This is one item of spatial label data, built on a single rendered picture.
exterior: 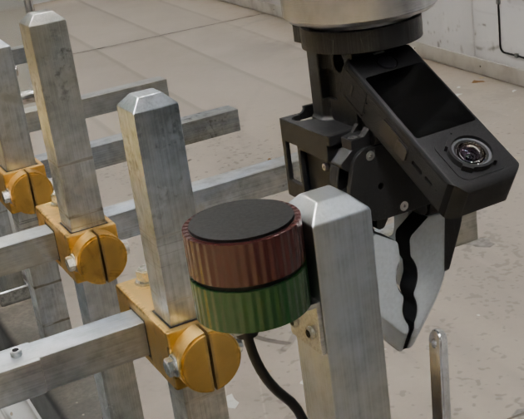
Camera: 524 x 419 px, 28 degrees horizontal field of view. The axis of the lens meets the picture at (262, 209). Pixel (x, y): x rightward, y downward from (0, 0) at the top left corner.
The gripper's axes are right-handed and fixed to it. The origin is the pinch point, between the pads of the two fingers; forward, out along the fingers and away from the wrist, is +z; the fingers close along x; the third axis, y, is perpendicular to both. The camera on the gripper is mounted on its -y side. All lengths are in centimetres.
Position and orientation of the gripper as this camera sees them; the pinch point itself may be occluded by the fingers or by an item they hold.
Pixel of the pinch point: (407, 334)
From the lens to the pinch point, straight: 67.0
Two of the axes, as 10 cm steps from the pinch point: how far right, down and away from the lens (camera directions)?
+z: 1.3, 9.3, 3.6
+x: -8.8, 2.7, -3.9
